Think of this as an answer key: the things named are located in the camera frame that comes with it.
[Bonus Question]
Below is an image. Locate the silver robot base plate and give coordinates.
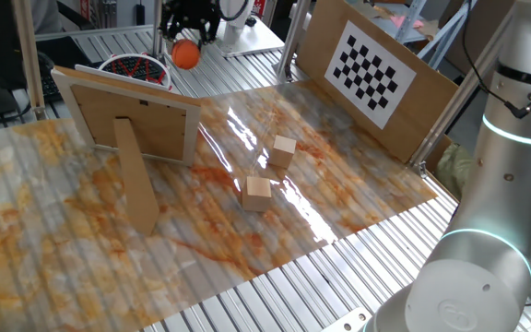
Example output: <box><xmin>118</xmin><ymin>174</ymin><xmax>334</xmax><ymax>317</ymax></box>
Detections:
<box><xmin>320</xmin><ymin>306</ymin><xmax>372</xmax><ymax>332</ymax></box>

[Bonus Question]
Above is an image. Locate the person in grey shirt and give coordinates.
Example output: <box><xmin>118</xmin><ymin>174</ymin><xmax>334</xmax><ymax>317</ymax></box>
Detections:
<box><xmin>29</xmin><ymin>0</ymin><xmax>64</xmax><ymax>36</ymax></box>

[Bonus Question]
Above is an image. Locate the green cloth bag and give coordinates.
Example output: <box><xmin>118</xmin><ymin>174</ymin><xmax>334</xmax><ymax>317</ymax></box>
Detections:
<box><xmin>434</xmin><ymin>142</ymin><xmax>475</xmax><ymax>200</ymax></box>

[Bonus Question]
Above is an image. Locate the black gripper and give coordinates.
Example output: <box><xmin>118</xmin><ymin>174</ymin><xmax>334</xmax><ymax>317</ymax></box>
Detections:
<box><xmin>159</xmin><ymin>0</ymin><xmax>223</xmax><ymax>46</ymax></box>

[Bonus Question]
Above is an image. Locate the metal shelf frame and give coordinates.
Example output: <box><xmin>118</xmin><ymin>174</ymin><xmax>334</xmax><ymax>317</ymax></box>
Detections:
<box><xmin>394</xmin><ymin>0</ymin><xmax>472</xmax><ymax>70</ymax></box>

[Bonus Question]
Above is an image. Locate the wooden board with checkerboard sheet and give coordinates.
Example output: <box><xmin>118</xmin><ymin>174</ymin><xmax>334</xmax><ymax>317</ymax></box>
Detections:
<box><xmin>295</xmin><ymin>0</ymin><xmax>460</xmax><ymax>163</ymax></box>

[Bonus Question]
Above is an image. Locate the light wooden cube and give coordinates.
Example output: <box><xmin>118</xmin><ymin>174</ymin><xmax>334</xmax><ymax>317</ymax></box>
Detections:
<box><xmin>241</xmin><ymin>176</ymin><xmax>273</xmax><ymax>213</ymax></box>
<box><xmin>268</xmin><ymin>135</ymin><xmax>298</xmax><ymax>169</ymax></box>

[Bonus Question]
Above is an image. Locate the pink paper sheet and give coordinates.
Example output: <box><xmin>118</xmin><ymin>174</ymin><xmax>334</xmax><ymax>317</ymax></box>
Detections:
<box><xmin>387</xmin><ymin>13</ymin><xmax>426</xmax><ymax>31</ymax></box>

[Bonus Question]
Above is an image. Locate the white mini basketball hoop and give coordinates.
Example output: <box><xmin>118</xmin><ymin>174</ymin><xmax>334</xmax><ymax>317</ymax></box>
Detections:
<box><xmin>75</xmin><ymin>52</ymin><xmax>173</xmax><ymax>92</ymax></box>

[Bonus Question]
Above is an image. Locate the orange mini basketball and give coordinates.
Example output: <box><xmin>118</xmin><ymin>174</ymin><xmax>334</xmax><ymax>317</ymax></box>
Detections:
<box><xmin>171</xmin><ymin>38</ymin><xmax>202</xmax><ymax>71</ymax></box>

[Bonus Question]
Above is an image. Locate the wooden picture frame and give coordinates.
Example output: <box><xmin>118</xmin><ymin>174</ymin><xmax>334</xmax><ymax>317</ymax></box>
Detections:
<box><xmin>51</xmin><ymin>65</ymin><xmax>202</xmax><ymax>237</ymax></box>

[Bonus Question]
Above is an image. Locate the white stand with base plate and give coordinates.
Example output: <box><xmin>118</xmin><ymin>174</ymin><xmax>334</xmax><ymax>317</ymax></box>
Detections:
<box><xmin>214</xmin><ymin>0</ymin><xmax>286</xmax><ymax>59</ymax></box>

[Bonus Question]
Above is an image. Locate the aluminium profile post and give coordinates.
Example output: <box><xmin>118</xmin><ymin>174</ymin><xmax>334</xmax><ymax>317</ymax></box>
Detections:
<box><xmin>274</xmin><ymin>0</ymin><xmax>313</xmax><ymax>84</ymax></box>
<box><xmin>11</xmin><ymin>0</ymin><xmax>48</xmax><ymax>122</ymax></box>
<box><xmin>407</xmin><ymin>13</ymin><xmax>520</xmax><ymax>179</ymax></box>
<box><xmin>151</xmin><ymin>0</ymin><xmax>166</xmax><ymax>60</ymax></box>

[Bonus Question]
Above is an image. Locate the orange marble pattern mat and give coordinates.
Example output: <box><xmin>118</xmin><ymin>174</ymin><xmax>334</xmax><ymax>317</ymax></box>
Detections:
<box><xmin>0</xmin><ymin>78</ymin><xmax>439</xmax><ymax>332</ymax></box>

